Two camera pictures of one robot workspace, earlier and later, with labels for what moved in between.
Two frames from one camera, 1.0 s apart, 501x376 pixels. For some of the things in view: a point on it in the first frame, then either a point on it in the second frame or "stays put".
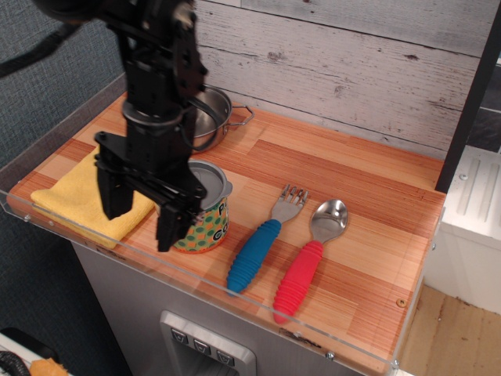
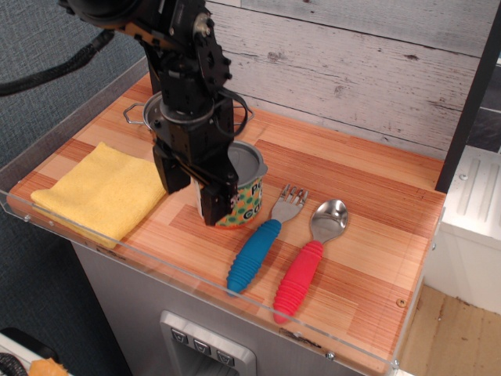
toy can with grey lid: x=211 y=230 → x=250 y=168
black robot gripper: x=158 y=153 → x=204 y=146
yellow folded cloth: x=74 y=197 stays put
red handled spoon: x=328 y=219 stays put
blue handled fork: x=262 y=240 stays put
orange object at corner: x=47 y=366 stays put
